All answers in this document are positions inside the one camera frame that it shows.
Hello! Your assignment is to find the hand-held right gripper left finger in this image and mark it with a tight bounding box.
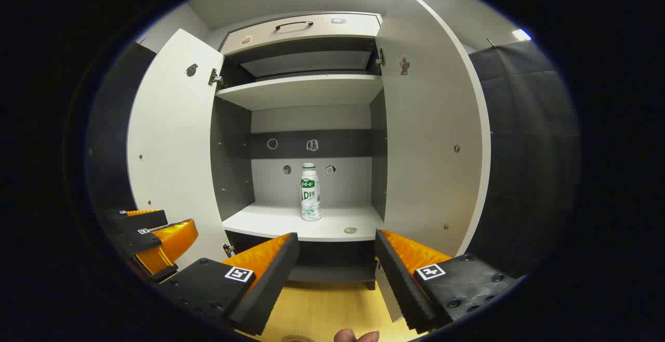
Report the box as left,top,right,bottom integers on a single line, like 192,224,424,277
156,232,301,336

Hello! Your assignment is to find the white cabinet door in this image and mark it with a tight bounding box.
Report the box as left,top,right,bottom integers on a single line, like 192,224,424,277
126,29,232,270
374,0,491,324

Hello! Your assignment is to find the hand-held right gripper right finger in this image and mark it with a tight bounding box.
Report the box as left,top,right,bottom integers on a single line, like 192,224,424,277
374,229,520,334

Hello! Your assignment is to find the white green label bottle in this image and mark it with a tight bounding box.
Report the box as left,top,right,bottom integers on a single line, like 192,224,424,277
300,163,323,222

